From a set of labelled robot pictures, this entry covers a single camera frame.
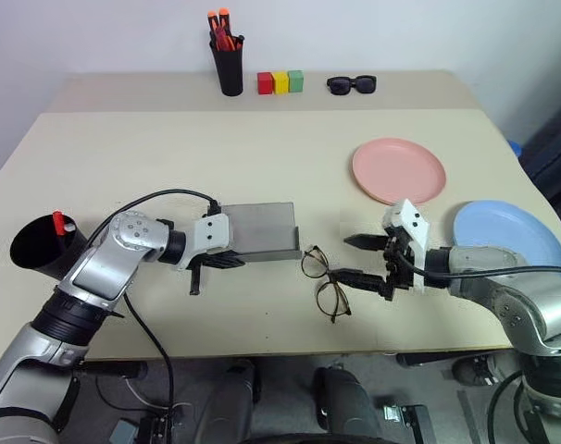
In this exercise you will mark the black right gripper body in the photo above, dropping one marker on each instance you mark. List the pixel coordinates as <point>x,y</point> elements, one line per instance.
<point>400,273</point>

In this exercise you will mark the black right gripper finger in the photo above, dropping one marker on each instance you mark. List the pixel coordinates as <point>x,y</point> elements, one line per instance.
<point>361,278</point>
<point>366,242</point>

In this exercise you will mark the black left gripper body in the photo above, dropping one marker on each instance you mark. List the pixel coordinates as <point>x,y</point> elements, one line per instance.
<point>195,279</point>

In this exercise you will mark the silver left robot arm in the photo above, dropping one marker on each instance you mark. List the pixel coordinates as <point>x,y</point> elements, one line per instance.
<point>100,273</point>

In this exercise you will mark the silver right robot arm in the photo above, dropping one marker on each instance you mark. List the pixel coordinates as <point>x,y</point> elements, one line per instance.
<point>516,305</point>

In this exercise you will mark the grey open glasses case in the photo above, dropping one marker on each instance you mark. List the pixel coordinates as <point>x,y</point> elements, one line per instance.
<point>262,226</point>

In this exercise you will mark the wide black cup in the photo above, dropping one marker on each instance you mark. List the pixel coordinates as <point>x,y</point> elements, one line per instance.
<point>35,252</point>

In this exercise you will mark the brown thin-framed eyeglasses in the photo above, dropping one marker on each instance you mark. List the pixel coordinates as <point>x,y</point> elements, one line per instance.
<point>327,280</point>

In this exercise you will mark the pink plate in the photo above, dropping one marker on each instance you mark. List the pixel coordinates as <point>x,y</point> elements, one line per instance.
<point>398,170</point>

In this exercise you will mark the black table foot bar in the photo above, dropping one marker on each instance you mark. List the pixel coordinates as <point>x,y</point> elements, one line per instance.
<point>428,359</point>
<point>111,369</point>

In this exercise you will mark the blue plate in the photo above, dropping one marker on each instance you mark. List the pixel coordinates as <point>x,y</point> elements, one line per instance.
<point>498,226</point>

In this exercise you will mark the grey sneaker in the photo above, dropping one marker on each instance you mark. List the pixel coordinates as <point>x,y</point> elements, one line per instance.
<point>477,372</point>

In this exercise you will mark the dark rounded shape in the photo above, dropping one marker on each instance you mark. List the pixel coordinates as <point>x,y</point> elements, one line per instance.
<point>229,402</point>
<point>345,407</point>

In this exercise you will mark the red marker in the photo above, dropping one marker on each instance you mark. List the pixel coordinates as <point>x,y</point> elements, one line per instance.
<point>58,224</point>

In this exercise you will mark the black sunglasses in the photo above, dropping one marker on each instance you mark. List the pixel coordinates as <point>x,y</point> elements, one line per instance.
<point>340,85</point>

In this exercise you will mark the grey floor box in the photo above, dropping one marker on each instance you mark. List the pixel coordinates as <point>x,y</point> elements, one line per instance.
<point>123,434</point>

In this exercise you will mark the blue round object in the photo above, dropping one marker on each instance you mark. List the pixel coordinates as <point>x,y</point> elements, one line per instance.
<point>516,148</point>

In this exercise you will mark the green cube block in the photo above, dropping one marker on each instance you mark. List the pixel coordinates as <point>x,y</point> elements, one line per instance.
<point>296,81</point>

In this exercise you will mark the red cube block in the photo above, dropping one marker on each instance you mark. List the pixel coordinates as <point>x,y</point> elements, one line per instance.
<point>265,84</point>

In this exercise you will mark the yellow cube block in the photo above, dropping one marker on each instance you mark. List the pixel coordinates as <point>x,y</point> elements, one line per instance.
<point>281,83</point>

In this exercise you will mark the tall black pen holder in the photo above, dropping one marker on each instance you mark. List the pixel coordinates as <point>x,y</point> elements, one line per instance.
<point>229,69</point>

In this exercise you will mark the dark chair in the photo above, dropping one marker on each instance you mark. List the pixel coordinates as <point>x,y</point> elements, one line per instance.
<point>556,148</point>

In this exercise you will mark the red hand tool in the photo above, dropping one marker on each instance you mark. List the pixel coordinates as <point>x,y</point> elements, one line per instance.
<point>223,41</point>

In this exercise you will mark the orange-tipped black screwdriver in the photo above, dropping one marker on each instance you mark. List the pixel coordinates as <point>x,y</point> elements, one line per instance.
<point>212,23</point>
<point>224,20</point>

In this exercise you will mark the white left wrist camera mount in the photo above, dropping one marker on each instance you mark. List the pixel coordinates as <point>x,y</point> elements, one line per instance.
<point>211,233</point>

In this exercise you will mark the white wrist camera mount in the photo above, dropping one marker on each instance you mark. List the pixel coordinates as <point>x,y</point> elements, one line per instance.
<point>415,222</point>
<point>211,233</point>

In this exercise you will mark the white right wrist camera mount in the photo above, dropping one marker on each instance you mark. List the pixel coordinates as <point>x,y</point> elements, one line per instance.
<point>415,222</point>

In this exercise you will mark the metal floor bracket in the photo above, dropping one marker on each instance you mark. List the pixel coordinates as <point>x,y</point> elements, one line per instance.
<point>407,416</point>

